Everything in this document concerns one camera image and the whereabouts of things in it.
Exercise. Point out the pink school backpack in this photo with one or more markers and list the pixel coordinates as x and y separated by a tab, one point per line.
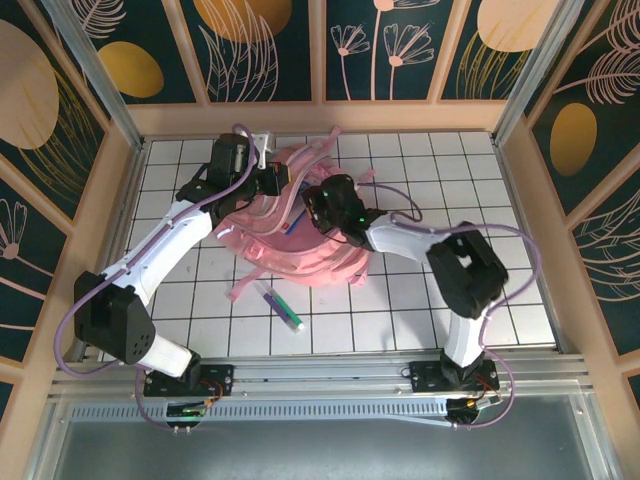
300	260

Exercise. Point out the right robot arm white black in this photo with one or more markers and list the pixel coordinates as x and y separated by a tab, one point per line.
400	240

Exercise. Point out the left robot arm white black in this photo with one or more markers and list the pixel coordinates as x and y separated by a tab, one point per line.
155	260

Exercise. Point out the green pen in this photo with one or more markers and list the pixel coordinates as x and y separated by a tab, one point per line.
289	307

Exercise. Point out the purple pen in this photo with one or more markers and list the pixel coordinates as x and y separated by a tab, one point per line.
275	306

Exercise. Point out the small controller board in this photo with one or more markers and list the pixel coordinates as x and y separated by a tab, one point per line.
467	410
187	411

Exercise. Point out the grey metal sheet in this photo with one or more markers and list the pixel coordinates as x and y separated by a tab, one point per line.
320	450

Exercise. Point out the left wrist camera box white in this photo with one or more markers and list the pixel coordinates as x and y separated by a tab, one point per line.
264	147

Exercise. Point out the aluminium frame post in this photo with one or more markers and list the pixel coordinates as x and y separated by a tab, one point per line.
99	75
532	75

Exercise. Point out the aluminium mounting rail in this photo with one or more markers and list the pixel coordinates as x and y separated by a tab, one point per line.
325	372

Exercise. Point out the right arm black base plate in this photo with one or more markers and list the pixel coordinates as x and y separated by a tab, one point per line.
425	375

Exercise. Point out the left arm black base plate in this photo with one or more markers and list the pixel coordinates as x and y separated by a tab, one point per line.
220	380

